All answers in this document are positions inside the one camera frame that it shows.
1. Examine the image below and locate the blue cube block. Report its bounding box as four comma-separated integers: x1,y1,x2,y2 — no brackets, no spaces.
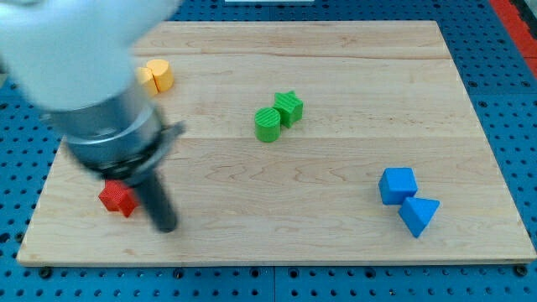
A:
378,167,419,206

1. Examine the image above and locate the wooden board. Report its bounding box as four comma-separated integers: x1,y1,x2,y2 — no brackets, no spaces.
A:
17,21,536,267

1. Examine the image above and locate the red star block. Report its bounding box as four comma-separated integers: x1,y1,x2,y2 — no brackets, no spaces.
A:
98,180,139,218

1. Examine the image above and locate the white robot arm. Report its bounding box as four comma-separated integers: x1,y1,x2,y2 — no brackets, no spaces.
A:
1,0,185,232

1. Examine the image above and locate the green star block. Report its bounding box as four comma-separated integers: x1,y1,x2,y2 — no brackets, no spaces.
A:
273,91,304,128

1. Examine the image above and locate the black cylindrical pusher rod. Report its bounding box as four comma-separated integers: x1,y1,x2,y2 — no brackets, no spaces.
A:
133,172,178,233

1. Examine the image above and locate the yellow block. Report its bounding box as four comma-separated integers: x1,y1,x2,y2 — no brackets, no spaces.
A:
136,67,159,96
146,59,175,92

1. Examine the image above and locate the yellow block front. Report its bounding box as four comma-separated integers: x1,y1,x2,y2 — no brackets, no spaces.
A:
136,67,159,96

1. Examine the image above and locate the green cylinder block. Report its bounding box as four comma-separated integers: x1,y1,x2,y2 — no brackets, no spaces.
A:
254,107,281,143

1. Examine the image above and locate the yellow block rear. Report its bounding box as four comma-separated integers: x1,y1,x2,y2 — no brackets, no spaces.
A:
146,59,175,92

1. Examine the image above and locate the blue triangle block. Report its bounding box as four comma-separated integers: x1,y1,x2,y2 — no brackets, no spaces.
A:
399,197,441,238

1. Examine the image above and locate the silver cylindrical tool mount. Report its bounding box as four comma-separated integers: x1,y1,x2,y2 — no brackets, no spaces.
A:
42,82,185,186

